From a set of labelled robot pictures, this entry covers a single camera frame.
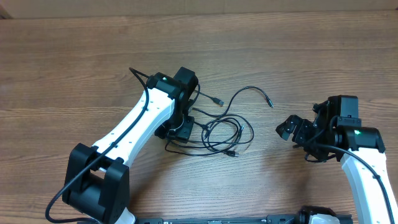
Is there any black thin micro-USB cable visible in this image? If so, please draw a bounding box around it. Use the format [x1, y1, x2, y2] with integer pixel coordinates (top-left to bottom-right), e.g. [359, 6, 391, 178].
[201, 86, 275, 141]

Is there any black USB-A cable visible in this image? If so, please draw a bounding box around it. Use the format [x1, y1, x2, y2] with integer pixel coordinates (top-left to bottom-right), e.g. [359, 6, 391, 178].
[164, 90, 255, 158]

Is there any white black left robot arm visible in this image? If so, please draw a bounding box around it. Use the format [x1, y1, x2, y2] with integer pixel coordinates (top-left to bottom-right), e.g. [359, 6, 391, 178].
[62, 67, 199, 223]

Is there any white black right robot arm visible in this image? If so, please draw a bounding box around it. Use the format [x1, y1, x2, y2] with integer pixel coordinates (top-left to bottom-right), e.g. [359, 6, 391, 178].
[275, 95, 397, 223]

